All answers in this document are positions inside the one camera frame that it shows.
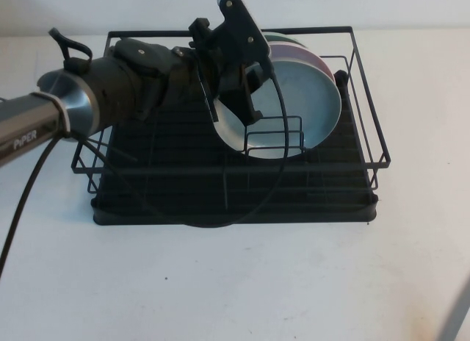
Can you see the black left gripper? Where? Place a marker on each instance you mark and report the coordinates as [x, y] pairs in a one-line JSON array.
[[183, 65]]

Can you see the light blue plate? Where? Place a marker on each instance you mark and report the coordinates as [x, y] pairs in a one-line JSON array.
[[293, 98]]

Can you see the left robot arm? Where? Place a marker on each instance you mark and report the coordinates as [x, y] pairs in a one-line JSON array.
[[110, 87]]

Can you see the green plate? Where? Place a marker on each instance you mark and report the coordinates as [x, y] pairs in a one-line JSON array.
[[282, 37]]

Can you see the pink plate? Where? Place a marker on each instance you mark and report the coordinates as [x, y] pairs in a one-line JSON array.
[[312, 58]]

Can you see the black plastic drip tray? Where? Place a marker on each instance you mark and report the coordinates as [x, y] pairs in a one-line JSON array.
[[183, 194]]

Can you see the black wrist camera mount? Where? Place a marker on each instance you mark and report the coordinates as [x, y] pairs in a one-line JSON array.
[[238, 25]]

